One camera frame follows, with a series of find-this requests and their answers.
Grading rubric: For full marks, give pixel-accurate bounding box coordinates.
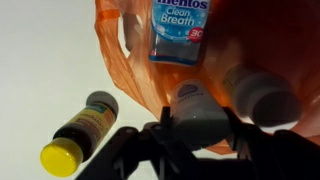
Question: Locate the white bottle with blue logo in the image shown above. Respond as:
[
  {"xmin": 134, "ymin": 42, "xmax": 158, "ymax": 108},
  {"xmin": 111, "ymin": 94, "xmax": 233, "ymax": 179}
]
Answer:
[{"xmin": 170, "ymin": 79, "xmax": 231, "ymax": 149}]

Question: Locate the white-capped bottle in bag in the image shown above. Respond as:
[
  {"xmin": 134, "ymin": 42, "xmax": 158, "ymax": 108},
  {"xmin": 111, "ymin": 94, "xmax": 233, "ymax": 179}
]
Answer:
[{"xmin": 223, "ymin": 64, "xmax": 302, "ymax": 128}]

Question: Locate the dark bottle with yellow cap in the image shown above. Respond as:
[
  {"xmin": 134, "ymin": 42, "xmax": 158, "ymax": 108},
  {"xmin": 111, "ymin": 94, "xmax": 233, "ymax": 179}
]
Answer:
[{"xmin": 40, "ymin": 91, "xmax": 119, "ymax": 177}]

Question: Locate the blue Mentos mint box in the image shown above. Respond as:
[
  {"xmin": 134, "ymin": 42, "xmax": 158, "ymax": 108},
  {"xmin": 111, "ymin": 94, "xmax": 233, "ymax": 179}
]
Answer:
[{"xmin": 149, "ymin": 0, "xmax": 211, "ymax": 66}]

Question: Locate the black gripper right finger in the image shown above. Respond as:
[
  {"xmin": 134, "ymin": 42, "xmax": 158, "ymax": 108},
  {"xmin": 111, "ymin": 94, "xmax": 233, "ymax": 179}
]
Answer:
[{"xmin": 200, "ymin": 107, "xmax": 320, "ymax": 180}]

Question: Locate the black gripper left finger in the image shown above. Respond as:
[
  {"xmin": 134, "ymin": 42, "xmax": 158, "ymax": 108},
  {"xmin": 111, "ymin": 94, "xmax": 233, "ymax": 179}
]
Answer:
[{"xmin": 75, "ymin": 107, "xmax": 200, "ymax": 180}]

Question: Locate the orange plastic bag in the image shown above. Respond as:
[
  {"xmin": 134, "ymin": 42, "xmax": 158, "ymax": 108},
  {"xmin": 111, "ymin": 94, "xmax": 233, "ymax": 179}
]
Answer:
[{"xmin": 95, "ymin": 0, "xmax": 319, "ymax": 142}]

